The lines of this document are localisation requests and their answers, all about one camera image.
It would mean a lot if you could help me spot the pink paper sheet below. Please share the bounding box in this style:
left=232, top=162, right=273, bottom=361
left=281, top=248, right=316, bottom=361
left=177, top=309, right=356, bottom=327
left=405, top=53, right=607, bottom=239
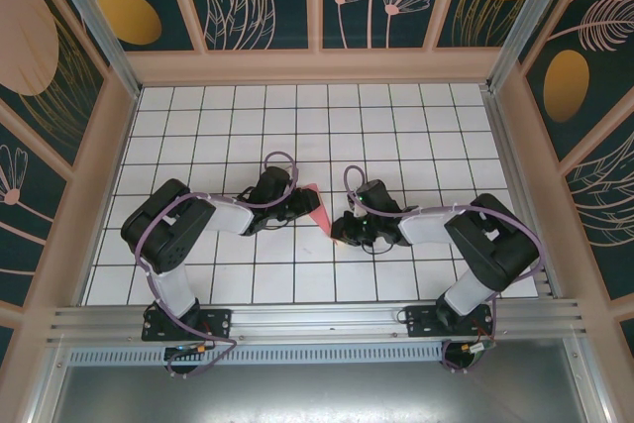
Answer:
left=301, top=183, right=349, bottom=246

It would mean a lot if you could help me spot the long aluminium mounting rail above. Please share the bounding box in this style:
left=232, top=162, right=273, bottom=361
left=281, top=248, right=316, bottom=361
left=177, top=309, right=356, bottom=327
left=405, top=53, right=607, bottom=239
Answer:
left=47, top=297, right=586, bottom=345

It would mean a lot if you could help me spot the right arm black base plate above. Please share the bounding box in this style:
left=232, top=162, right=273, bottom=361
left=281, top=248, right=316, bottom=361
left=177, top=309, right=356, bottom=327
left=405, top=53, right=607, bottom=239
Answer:
left=404, top=304, right=495, bottom=340

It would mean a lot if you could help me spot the perforated grey cable tray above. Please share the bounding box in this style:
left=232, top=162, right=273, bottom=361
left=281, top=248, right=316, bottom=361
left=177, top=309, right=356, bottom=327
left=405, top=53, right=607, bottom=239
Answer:
left=68, top=343, right=446, bottom=366

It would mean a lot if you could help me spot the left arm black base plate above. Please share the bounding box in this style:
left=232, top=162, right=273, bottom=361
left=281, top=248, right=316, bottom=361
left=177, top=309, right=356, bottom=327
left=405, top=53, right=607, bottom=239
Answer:
left=142, top=306, right=233, bottom=343

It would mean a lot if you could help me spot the aluminium side rail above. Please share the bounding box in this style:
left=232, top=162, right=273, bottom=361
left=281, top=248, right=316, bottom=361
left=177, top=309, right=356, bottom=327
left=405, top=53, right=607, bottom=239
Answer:
left=482, top=88, right=565, bottom=301

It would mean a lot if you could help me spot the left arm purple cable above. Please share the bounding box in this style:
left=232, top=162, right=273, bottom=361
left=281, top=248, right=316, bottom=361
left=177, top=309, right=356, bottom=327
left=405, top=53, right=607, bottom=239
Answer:
left=134, top=152, right=300, bottom=379

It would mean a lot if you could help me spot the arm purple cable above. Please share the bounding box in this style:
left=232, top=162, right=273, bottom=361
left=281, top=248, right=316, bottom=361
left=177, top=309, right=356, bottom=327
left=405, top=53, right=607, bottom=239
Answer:
left=344, top=164, right=545, bottom=375
left=134, top=152, right=300, bottom=379

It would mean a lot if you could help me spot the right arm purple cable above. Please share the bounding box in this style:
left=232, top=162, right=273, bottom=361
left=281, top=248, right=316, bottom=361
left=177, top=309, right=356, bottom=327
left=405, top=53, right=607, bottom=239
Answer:
left=344, top=164, right=545, bottom=375

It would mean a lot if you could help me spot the aluminium frame post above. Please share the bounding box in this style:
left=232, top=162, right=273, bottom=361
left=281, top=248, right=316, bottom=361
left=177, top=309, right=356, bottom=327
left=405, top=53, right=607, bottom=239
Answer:
left=42, top=0, right=144, bottom=97
left=484, top=0, right=593, bottom=93

